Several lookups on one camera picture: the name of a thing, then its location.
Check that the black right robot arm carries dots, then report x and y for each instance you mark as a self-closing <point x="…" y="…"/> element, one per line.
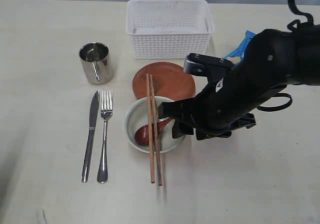
<point x="272" y="60"/>

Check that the white speckled ceramic bowl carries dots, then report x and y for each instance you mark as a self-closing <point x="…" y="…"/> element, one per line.
<point x="137" y="117"/>

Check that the silver foil packet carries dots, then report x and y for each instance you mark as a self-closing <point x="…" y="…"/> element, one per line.
<point x="95" y="60"/>

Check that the dark brown round plate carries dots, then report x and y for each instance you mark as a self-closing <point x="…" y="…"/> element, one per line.
<point x="169" y="80"/>

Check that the silver metal table knife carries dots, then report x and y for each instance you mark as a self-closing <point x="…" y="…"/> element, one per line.
<point x="93" y="113"/>

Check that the silver metal fork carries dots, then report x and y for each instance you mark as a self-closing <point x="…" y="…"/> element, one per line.
<point x="105" y="113"/>

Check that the brown wooden chopstick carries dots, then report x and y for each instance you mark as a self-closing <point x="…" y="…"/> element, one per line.
<point x="155" y="129"/>
<point x="150" y="122"/>

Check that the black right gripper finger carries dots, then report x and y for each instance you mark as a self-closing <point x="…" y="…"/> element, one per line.
<point x="203" y="135"/>
<point x="181" y="128"/>

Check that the white plastic lattice basket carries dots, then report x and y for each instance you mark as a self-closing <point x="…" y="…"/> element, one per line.
<point x="168" y="29"/>

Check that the blue potato chips bag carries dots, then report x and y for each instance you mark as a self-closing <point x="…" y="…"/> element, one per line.
<point x="237" y="55"/>

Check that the brown wooden spoon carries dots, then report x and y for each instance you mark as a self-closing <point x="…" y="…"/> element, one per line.
<point x="142" y="134"/>

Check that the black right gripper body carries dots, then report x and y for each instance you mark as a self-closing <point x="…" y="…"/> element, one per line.
<point x="228" y="103"/>

